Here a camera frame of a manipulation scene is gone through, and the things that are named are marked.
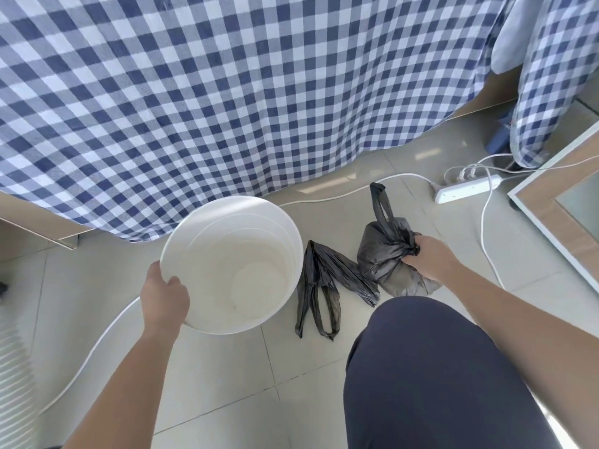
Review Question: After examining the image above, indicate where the person's left hand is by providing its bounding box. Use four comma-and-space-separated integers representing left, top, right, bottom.
140, 263, 191, 343

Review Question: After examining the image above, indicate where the person's right hand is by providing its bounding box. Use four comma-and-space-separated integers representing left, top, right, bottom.
401, 234, 463, 283

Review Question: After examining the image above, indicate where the black plastic bag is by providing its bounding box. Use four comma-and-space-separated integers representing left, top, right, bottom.
295, 240, 380, 342
357, 182, 443, 297

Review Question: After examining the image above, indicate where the white plastic bucket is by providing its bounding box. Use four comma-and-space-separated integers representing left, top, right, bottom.
159, 196, 304, 335

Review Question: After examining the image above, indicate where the person's left forearm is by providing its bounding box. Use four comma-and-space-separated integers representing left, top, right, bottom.
60, 325, 179, 449

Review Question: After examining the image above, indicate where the person's right forearm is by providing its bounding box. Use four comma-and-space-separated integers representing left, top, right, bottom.
440, 264, 599, 449

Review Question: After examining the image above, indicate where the white power strip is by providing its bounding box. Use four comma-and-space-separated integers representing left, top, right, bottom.
434, 174, 503, 204

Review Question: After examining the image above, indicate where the empty black plastic bag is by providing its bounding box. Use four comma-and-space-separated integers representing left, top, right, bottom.
295, 240, 380, 342

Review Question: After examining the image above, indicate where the person's navy trouser leg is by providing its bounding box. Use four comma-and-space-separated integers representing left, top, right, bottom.
343, 296, 558, 449

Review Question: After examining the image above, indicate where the wooden framed mirror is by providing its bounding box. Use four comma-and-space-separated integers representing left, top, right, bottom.
507, 120, 599, 295

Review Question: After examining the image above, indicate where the wooden board with metal edge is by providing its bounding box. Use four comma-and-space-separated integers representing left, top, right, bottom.
0, 191, 96, 251

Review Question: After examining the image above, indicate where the large blue white checked tablecloth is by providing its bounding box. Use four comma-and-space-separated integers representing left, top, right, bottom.
0, 0, 520, 243

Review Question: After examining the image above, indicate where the small blue white checked cloth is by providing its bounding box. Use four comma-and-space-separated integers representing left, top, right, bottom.
510, 0, 599, 168

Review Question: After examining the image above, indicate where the light grey fabric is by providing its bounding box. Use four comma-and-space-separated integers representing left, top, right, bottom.
490, 0, 558, 74

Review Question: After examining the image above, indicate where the looped white plug cable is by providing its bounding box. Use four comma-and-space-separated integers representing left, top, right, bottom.
443, 153, 518, 184

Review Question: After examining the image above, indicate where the long white power cable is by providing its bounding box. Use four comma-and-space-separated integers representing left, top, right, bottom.
40, 172, 438, 415

